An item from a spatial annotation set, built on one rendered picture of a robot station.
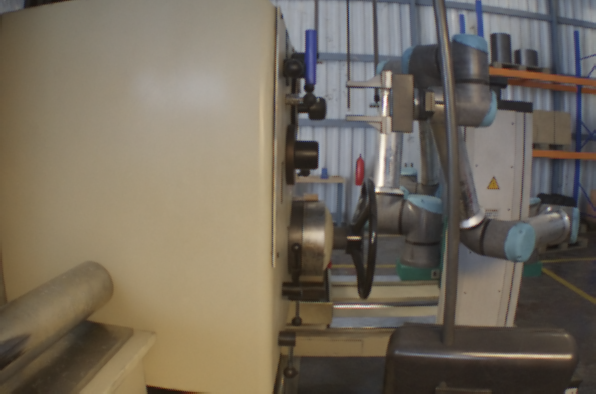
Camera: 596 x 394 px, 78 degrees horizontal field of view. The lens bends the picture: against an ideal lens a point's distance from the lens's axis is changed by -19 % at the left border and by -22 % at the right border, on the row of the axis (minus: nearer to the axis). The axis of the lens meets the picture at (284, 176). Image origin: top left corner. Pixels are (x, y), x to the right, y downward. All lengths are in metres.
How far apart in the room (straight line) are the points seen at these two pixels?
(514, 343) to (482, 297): 1.07
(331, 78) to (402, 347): 8.22
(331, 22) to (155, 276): 8.36
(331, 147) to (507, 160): 7.16
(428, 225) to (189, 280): 1.12
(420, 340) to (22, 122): 0.90
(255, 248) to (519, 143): 1.20
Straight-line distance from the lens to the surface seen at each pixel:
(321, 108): 1.24
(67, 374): 0.77
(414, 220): 1.78
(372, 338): 2.13
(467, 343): 0.75
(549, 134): 8.60
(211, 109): 0.83
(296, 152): 1.06
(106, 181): 0.90
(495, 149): 1.73
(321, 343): 2.11
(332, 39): 8.95
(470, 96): 1.03
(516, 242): 1.31
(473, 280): 1.79
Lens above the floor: 1.61
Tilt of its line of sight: 5 degrees down
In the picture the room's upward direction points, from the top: 1 degrees clockwise
